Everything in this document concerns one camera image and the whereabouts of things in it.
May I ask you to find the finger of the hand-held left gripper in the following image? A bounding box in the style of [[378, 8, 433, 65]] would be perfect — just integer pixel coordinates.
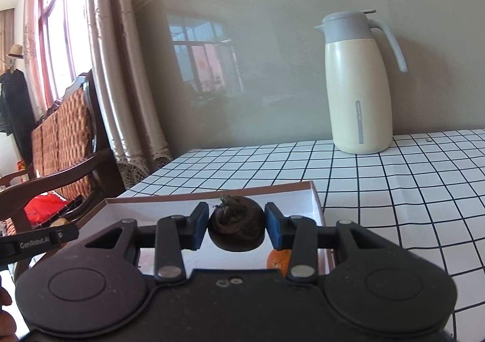
[[51, 224, 79, 248]]

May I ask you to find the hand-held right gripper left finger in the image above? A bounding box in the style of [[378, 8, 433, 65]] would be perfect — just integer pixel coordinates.
[[84, 202, 210, 284]]

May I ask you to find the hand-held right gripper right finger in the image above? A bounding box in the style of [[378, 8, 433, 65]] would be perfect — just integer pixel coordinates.
[[264, 203, 400, 284]]

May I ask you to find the orange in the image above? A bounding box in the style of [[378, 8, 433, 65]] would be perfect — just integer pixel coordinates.
[[266, 249, 292, 277]]

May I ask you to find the sprouted dark water chestnut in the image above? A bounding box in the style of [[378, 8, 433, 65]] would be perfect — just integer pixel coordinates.
[[208, 193, 265, 253]]

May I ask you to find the brown cardboard box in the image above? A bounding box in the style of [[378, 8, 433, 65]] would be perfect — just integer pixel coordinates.
[[28, 181, 338, 278]]

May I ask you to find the person's left hand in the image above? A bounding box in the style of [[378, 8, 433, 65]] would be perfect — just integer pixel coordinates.
[[0, 283, 18, 342]]

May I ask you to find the red plastic bag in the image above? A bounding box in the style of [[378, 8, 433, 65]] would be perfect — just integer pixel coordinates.
[[23, 193, 71, 229]]

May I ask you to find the wooden chair with woven cushions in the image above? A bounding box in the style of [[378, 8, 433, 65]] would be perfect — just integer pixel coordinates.
[[0, 69, 125, 252]]

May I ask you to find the checked white tablecloth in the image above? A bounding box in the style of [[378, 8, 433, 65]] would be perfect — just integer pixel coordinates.
[[117, 129, 485, 342]]

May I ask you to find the dark hanging coat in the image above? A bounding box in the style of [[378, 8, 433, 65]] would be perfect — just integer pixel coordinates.
[[0, 68, 35, 164]]

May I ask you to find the cream thermos jug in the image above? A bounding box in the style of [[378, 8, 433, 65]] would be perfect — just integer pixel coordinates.
[[313, 9, 409, 155]]

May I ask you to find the beige curtain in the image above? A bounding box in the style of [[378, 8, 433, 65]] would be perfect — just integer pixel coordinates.
[[85, 0, 173, 191]]

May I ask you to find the red-framed window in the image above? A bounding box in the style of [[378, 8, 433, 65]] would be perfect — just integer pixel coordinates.
[[38, 0, 95, 119]]

